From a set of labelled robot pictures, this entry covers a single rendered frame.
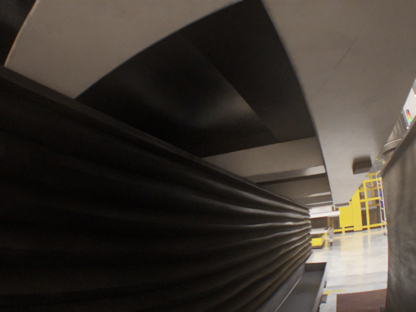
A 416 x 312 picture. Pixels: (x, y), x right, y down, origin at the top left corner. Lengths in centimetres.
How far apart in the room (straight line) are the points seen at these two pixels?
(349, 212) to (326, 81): 1031
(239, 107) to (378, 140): 26
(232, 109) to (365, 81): 30
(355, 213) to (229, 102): 1016
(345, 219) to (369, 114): 1021
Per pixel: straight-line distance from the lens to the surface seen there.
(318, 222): 547
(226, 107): 44
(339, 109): 25
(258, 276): 62
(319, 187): 94
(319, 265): 136
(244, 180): 52
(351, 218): 1048
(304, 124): 43
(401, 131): 149
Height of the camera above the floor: 66
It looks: 18 degrees up
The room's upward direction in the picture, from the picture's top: straight up
